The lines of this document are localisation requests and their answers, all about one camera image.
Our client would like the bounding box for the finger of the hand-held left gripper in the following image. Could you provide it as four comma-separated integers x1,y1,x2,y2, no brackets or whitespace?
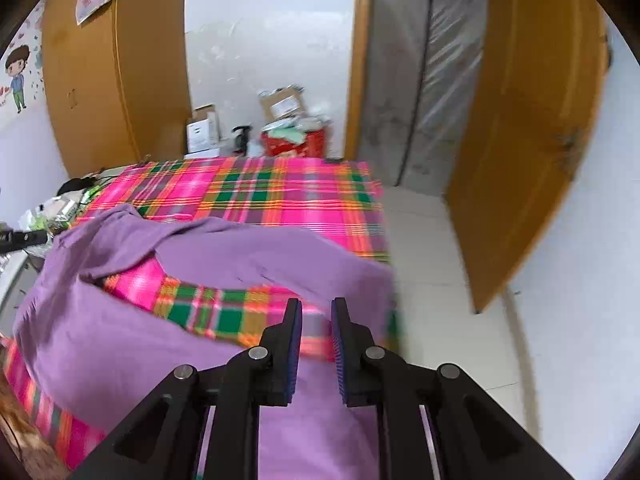
0,230,48,256

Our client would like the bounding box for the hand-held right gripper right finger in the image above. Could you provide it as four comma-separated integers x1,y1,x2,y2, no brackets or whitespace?
331,297,576,480

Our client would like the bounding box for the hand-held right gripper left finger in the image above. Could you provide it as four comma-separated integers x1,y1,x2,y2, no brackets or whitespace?
67,297,304,480

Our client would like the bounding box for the purple fleece garment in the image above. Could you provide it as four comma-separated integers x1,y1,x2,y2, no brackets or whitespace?
12,203,398,480

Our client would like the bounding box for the black cloth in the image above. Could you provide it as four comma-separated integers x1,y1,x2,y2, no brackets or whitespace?
57,176,101,196

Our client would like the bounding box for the pink green plaid bed sheet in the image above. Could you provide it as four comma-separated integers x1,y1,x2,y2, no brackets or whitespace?
2,156,406,466

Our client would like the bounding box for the wooden wardrobe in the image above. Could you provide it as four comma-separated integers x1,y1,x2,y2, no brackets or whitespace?
40,0,193,178

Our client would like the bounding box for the white cardboard box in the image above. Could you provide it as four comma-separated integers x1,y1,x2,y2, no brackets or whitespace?
186,105,221,153

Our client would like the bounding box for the open brown cardboard box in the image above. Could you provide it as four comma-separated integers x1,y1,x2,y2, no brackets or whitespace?
258,86,306,123

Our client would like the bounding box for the plastic-wrapped grey mattress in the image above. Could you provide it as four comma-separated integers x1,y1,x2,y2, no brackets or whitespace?
357,0,488,196

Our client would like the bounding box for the wooden door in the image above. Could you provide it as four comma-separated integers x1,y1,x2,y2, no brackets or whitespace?
445,0,613,315

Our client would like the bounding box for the cartoon wall sticker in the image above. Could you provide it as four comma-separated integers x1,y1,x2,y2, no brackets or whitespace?
0,0,46,116

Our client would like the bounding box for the wooden door frame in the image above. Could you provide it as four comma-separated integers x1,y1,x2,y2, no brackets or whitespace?
344,0,373,161

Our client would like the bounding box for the metal door handle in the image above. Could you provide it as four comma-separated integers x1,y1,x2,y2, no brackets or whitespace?
552,127,586,176

